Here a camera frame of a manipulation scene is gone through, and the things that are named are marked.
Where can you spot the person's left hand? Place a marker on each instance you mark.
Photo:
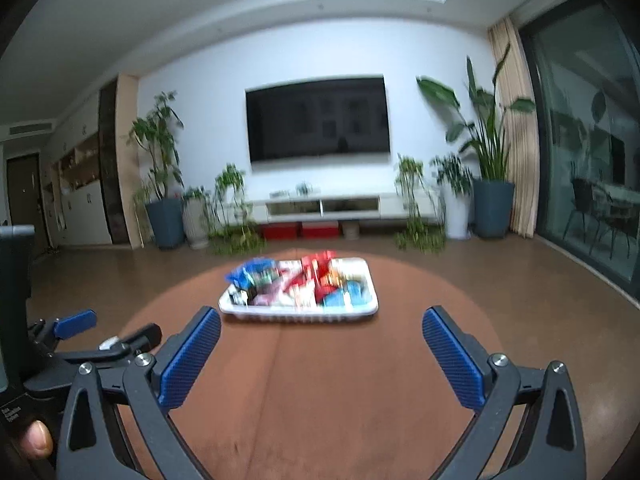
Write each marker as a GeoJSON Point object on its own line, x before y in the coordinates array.
{"type": "Point", "coordinates": [35, 442]}

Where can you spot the dark blue snack packet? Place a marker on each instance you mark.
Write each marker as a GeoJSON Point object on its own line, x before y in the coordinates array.
{"type": "Point", "coordinates": [242, 277]}

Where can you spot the white red snack packet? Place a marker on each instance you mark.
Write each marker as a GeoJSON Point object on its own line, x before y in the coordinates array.
{"type": "Point", "coordinates": [282, 287]}

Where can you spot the left plant blue pot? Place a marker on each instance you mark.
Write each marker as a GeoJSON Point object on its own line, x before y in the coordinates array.
{"type": "Point", "coordinates": [156, 134]}

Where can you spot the red chocolate snack bag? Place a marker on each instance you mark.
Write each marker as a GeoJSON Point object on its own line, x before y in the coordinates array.
{"type": "Point", "coordinates": [316, 266]}

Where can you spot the red storage box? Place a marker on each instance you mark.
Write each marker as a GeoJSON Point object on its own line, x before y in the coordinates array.
{"type": "Point", "coordinates": [280, 231]}
{"type": "Point", "coordinates": [320, 229]}

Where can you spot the tall plant blue pot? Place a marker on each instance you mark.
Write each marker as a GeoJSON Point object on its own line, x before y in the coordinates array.
{"type": "Point", "coordinates": [493, 192]}

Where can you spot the light blue snack packet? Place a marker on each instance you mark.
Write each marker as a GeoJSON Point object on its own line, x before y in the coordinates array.
{"type": "Point", "coordinates": [352, 294]}

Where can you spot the trailing vine plant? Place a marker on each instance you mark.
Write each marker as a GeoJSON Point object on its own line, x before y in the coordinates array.
{"type": "Point", "coordinates": [426, 236]}

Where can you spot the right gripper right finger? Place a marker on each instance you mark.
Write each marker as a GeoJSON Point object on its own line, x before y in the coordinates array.
{"type": "Point", "coordinates": [462, 359]}

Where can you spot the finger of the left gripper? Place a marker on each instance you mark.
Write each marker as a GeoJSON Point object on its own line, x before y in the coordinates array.
{"type": "Point", "coordinates": [143, 340]}
{"type": "Point", "coordinates": [69, 327]}

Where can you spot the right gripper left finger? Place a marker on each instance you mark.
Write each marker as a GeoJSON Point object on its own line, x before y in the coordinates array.
{"type": "Point", "coordinates": [182, 357]}

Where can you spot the wall mounted television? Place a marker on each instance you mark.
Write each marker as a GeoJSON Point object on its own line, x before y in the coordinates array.
{"type": "Point", "coordinates": [323, 117]}

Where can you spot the white TV cabinet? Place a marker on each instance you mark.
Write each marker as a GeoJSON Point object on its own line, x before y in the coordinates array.
{"type": "Point", "coordinates": [318, 207]}

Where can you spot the left red storage box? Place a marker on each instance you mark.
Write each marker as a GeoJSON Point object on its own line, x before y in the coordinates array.
{"type": "Point", "coordinates": [280, 231]}

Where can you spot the beige curtain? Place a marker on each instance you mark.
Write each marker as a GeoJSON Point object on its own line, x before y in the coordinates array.
{"type": "Point", "coordinates": [521, 129]}

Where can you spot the white plastic tray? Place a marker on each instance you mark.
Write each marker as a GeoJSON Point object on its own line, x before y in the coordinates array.
{"type": "Point", "coordinates": [317, 289]}

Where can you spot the right red storage box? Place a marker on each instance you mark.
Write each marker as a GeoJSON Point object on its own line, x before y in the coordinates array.
{"type": "Point", "coordinates": [320, 229]}

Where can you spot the plant in white pot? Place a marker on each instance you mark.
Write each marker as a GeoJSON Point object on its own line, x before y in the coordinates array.
{"type": "Point", "coordinates": [455, 182]}

